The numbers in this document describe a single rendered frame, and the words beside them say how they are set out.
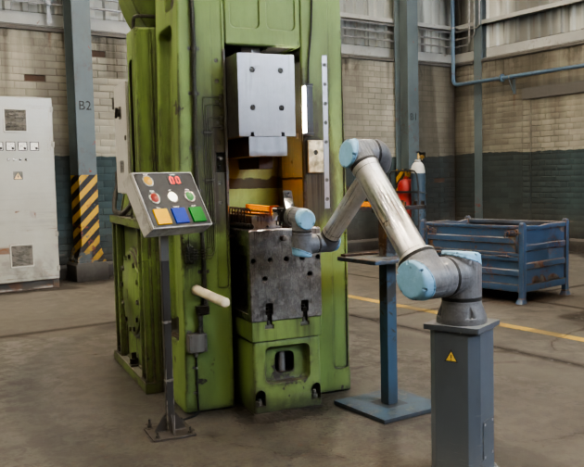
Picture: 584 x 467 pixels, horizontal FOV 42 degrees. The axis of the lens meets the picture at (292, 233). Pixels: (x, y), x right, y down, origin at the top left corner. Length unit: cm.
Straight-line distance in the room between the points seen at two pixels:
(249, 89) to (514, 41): 916
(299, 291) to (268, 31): 132
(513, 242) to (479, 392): 414
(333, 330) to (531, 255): 331
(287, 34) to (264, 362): 166
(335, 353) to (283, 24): 175
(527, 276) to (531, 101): 548
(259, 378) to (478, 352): 127
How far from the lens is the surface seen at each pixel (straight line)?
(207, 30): 383
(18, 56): 944
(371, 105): 1189
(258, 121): 371
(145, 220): 328
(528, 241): 701
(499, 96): 1251
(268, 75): 375
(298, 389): 386
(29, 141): 870
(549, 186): 1189
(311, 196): 396
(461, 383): 292
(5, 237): 863
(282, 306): 372
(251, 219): 368
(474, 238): 721
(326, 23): 408
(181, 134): 373
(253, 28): 392
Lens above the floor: 116
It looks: 4 degrees down
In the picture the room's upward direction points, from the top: 1 degrees counter-clockwise
